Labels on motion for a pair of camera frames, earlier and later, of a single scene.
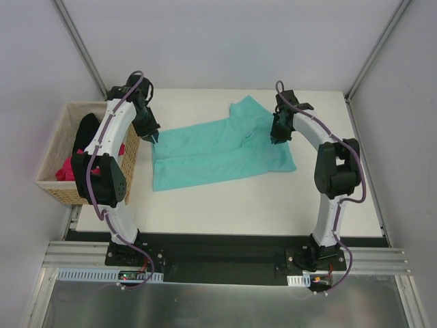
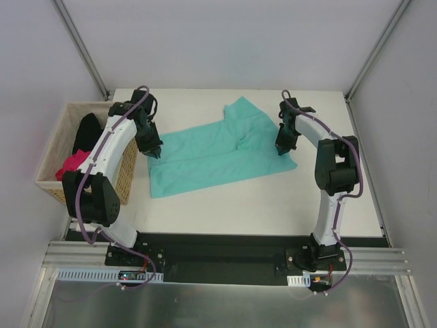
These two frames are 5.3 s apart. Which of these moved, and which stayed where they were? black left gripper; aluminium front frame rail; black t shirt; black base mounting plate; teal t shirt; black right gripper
Moved: black right gripper; black left gripper
Stayed: black t shirt; teal t shirt; aluminium front frame rail; black base mounting plate
